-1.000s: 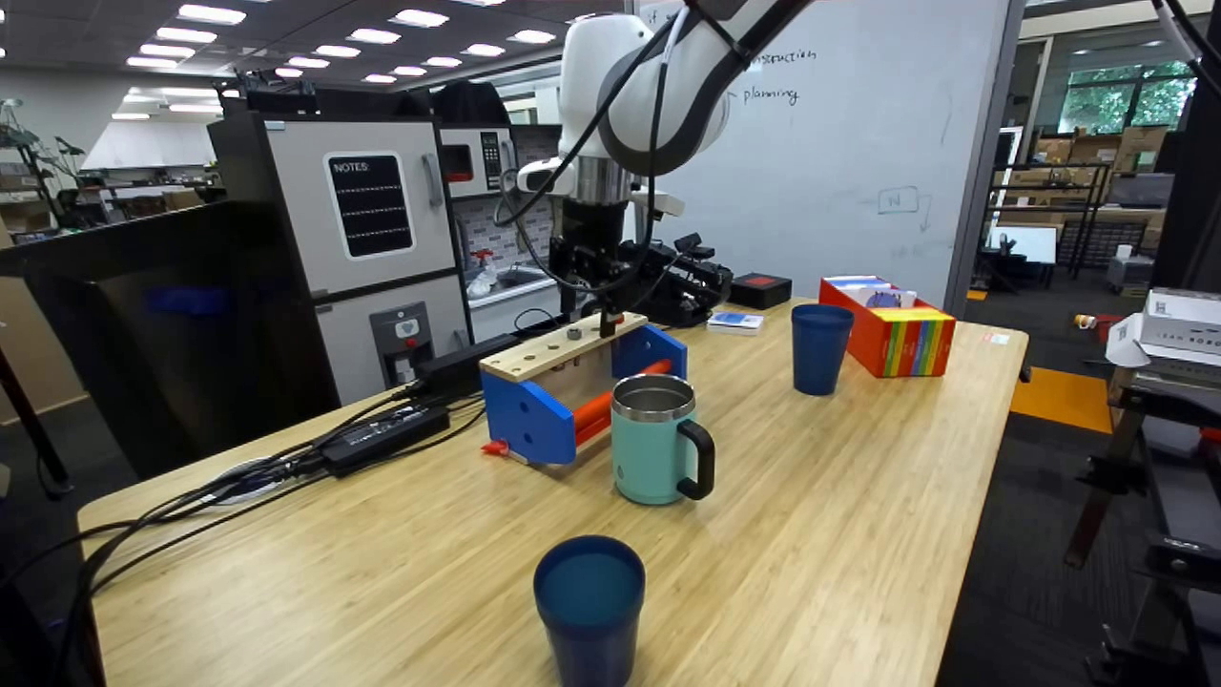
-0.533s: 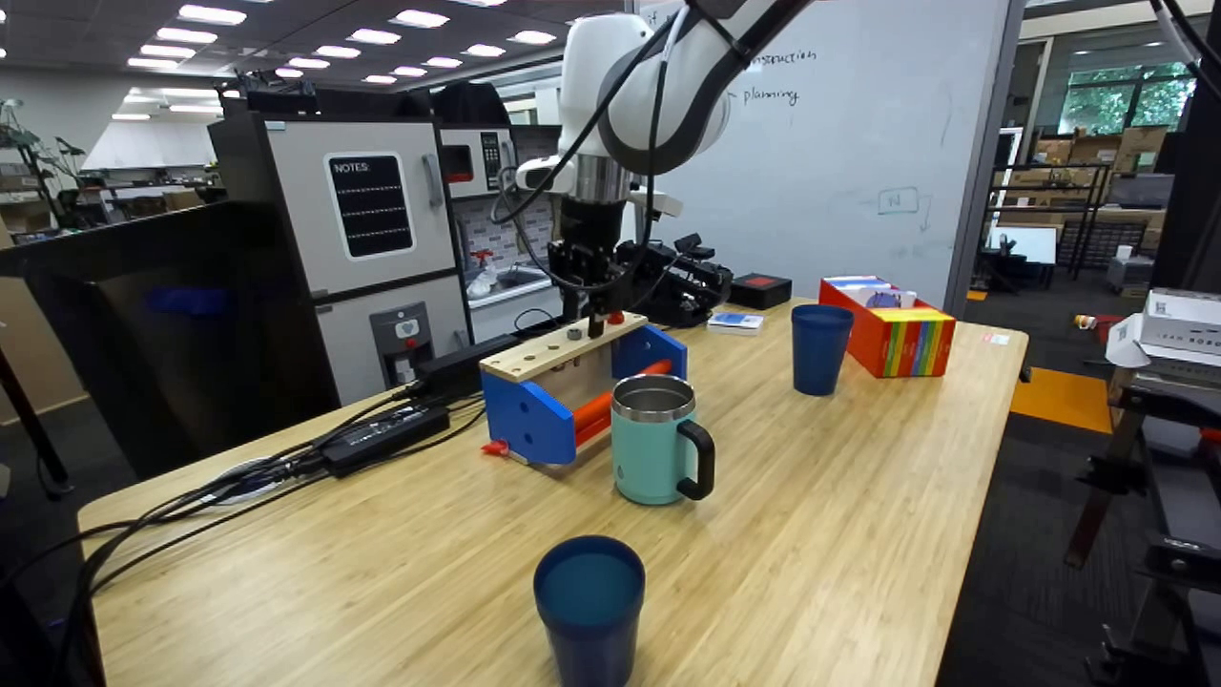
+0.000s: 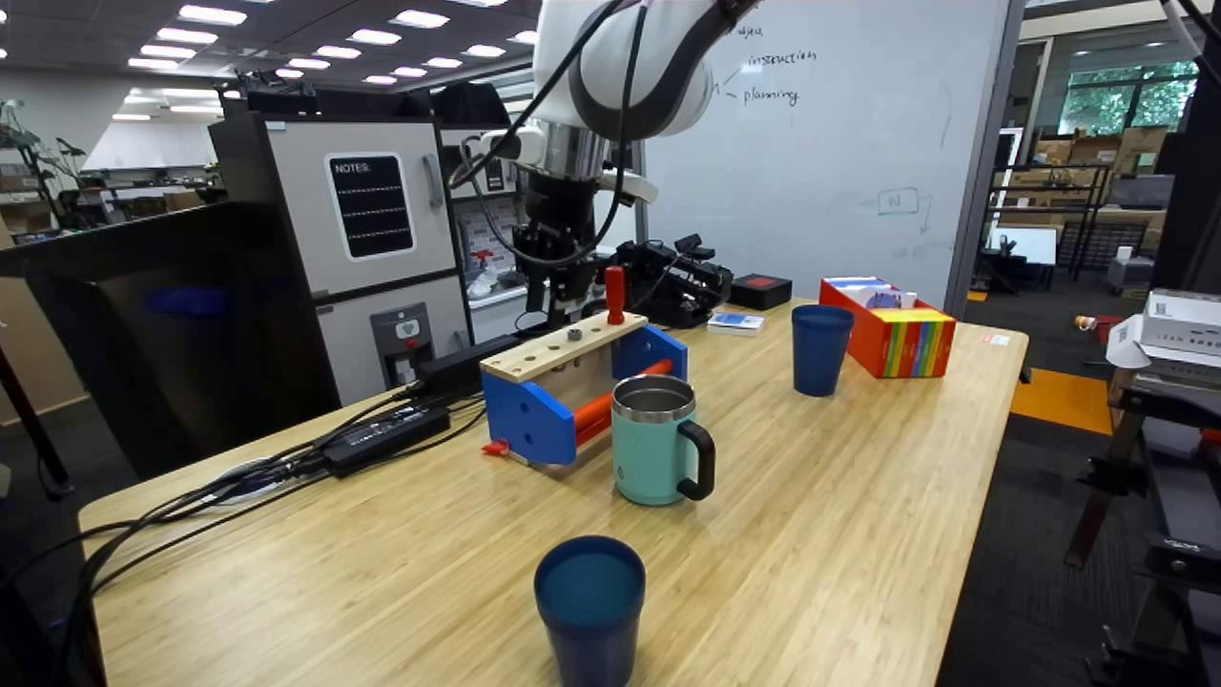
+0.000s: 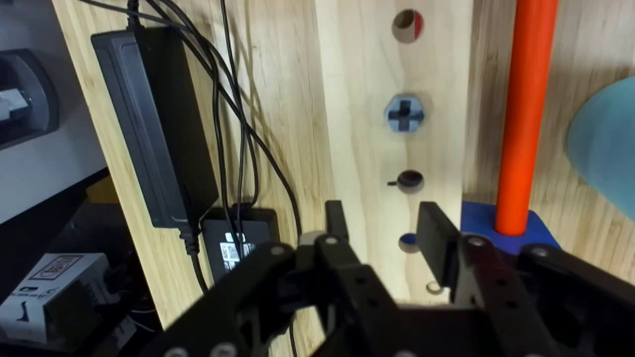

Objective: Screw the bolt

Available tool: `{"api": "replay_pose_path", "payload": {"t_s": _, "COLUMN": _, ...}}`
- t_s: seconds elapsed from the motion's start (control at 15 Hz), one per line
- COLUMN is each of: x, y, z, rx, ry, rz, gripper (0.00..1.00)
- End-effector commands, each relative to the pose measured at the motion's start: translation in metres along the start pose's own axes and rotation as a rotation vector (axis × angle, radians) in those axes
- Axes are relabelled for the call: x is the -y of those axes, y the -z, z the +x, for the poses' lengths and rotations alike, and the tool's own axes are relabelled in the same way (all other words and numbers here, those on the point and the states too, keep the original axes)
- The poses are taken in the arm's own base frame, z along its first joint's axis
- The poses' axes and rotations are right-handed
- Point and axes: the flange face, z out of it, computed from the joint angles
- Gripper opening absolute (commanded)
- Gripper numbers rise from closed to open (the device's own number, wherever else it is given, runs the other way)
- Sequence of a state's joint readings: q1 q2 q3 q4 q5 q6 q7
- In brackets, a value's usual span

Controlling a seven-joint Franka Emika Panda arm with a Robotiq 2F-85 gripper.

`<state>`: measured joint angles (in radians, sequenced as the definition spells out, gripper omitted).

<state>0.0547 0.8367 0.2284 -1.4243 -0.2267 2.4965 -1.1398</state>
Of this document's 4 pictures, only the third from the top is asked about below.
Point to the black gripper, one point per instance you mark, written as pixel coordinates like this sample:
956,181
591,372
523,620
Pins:
555,224

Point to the red toy bolt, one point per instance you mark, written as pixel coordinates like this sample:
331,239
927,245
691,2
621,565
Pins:
616,294

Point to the blue wooden toy workbench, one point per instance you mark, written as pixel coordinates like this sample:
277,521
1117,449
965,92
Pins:
558,395

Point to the blue white card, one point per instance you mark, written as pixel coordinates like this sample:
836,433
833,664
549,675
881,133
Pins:
737,321

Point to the black box red top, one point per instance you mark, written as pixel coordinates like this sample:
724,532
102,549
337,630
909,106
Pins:
763,293

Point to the white machine black panel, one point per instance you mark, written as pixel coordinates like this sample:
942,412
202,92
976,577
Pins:
356,242

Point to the black power adapter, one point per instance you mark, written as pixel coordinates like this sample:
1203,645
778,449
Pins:
384,437

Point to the tall blue plastic cup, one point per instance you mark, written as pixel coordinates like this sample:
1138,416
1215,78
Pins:
824,354

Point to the small dark blue cup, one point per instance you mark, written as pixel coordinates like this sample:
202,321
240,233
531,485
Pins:
591,617

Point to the orange book box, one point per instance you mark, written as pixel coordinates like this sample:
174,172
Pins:
897,337

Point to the white whiteboard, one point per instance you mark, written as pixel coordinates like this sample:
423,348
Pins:
864,128

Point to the dark partition cabinet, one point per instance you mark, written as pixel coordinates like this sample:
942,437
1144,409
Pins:
165,331

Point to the white printer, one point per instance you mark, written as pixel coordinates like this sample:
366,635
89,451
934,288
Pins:
1177,331

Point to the white wrist camera block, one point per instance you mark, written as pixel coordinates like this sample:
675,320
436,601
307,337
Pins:
630,187

